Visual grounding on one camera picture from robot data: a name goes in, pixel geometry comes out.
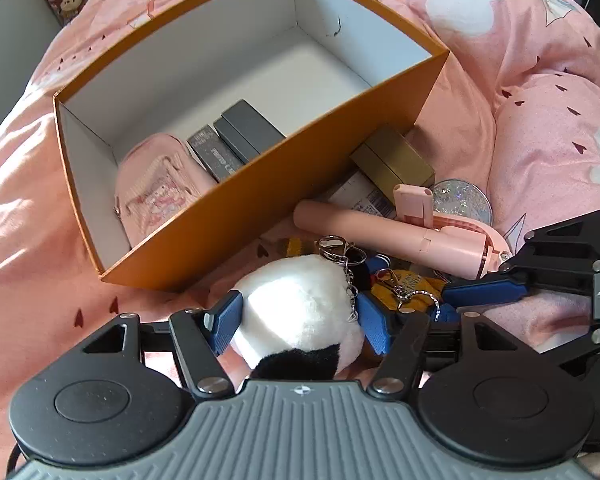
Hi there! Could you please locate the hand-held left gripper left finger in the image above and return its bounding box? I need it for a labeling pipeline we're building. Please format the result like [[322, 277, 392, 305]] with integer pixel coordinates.
[[82, 290, 243, 396]]

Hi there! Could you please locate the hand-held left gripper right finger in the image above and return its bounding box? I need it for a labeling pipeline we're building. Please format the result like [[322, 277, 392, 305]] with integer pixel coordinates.
[[357, 291, 526, 397]]

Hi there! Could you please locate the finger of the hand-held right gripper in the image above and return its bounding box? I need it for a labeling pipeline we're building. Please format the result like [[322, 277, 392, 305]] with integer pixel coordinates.
[[527, 317, 600, 378], [442, 208, 600, 307]]

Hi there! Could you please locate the orange plush keychain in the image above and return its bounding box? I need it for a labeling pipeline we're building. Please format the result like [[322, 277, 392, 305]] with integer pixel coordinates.
[[275, 236, 457, 324]]

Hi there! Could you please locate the panda plush keychain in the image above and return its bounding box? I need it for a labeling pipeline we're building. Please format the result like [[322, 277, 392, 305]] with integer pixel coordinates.
[[229, 234, 367, 382]]

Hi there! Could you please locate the round glitter mirror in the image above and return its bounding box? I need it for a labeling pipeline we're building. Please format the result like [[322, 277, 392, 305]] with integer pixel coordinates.
[[429, 178, 494, 227]]

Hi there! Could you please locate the pink handheld fan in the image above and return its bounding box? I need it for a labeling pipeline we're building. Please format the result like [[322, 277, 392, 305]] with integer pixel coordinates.
[[293, 182, 512, 279]]

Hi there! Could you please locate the orange cardboard box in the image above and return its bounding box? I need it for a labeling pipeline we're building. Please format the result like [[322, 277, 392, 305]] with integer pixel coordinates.
[[52, 0, 451, 294]]

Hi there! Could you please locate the pink zip pouch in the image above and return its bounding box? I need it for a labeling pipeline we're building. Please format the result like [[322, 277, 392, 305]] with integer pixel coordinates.
[[112, 132, 219, 252]]

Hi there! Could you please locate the gold box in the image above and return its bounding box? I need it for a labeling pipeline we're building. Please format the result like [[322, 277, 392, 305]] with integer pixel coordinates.
[[350, 125, 436, 197]]

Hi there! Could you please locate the printed card box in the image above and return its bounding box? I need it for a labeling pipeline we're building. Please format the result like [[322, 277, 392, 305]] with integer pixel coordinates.
[[187, 124, 242, 184]]

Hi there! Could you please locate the dark grey box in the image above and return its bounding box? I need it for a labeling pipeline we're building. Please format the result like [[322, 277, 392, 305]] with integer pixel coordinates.
[[212, 99, 287, 166]]

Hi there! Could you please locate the pink printed blanket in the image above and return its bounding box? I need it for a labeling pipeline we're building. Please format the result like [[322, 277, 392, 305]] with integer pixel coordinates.
[[0, 0, 600, 480]]

